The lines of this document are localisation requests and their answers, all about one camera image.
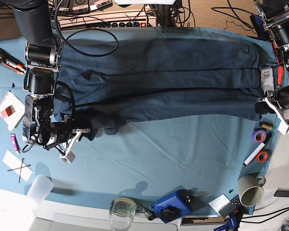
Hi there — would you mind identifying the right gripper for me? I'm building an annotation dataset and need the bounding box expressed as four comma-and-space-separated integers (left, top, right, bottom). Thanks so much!
44, 121, 101, 154

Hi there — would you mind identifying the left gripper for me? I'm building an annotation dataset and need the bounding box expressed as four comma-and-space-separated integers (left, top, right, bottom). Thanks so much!
255, 85, 289, 124

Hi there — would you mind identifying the dark blue T-shirt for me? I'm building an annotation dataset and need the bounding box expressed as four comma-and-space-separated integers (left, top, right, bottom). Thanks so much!
59, 38, 263, 135

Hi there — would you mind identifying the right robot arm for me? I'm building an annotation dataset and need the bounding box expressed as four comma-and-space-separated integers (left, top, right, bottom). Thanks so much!
4, 0, 93, 163

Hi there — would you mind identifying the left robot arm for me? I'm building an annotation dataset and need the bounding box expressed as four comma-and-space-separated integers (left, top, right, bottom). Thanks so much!
254, 0, 289, 126

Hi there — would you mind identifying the small yellow battery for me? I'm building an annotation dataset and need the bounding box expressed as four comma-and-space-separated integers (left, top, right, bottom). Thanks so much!
259, 122, 274, 131

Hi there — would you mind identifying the purple tape roll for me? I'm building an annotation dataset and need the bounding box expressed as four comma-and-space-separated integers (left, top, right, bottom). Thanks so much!
252, 128, 267, 143

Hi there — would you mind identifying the white packaged device box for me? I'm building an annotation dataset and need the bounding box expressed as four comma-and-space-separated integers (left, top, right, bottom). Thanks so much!
261, 67, 275, 93

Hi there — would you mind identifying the white marker pen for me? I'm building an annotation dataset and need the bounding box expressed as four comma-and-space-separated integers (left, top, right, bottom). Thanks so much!
243, 142, 265, 166

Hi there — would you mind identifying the orange screwdriver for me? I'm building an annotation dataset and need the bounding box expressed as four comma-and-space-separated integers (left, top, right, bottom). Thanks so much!
277, 65, 284, 85

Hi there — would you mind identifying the red tape roll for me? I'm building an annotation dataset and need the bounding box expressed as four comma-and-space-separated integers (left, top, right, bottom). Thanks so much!
255, 150, 269, 163

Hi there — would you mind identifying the orange black tool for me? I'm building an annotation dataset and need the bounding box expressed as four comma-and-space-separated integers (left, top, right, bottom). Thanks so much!
272, 41, 283, 65

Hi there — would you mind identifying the light blue table cloth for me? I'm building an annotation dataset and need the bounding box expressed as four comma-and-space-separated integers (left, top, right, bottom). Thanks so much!
0, 26, 289, 216

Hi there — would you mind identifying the black hair pin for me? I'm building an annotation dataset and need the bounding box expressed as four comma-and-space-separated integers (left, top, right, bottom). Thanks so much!
18, 158, 24, 183
7, 165, 31, 172

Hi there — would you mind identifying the translucent plastic cup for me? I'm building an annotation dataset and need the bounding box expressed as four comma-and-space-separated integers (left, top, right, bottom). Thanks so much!
26, 175, 53, 210

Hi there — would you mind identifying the small pink tube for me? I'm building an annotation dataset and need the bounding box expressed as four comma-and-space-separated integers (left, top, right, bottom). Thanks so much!
10, 134, 20, 155

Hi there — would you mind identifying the beige ceramic mug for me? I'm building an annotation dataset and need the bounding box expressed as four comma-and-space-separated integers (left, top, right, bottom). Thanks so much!
237, 175, 266, 207

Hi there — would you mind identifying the white paper with red square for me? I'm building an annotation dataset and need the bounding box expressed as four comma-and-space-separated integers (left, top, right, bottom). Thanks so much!
0, 91, 25, 131

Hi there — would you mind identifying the clear glass mug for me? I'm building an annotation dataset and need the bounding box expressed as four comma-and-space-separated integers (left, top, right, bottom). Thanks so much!
109, 197, 136, 231

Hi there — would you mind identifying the black adapter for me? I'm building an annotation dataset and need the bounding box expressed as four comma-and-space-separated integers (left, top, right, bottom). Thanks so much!
274, 188, 289, 198

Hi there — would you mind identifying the black remote control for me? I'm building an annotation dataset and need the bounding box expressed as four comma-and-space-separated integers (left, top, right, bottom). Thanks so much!
218, 195, 241, 218

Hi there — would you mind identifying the small padlock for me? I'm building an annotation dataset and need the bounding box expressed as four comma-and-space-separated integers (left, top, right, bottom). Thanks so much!
136, 205, 157, 221

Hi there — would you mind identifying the blue plastic box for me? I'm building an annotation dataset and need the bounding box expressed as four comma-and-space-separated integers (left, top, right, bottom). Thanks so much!
151, 189, 194, 223

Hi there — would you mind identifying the white power strip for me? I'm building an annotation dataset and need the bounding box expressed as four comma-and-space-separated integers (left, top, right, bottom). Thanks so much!
58, 10, 158, 29

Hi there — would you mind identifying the orange black utility knife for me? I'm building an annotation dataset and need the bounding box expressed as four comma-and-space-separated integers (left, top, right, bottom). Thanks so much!
0, 48, 26, 75

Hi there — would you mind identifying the blue clamp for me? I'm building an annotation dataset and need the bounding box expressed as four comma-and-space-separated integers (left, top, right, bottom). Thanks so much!
213, 212, 243, 231

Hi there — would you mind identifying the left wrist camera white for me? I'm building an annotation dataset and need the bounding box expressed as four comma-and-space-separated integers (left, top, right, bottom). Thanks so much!
277, 121, 289, 135

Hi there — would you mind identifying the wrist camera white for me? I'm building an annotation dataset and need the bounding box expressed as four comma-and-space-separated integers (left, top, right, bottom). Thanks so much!
59, 152, 75, 164
277, 121, 289, 135

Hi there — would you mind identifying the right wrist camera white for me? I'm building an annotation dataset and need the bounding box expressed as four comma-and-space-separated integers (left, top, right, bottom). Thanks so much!
59, 152, 75, 164

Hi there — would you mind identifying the black cable loop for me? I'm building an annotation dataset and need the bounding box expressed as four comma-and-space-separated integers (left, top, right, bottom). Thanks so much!
53, 0, 119, 58

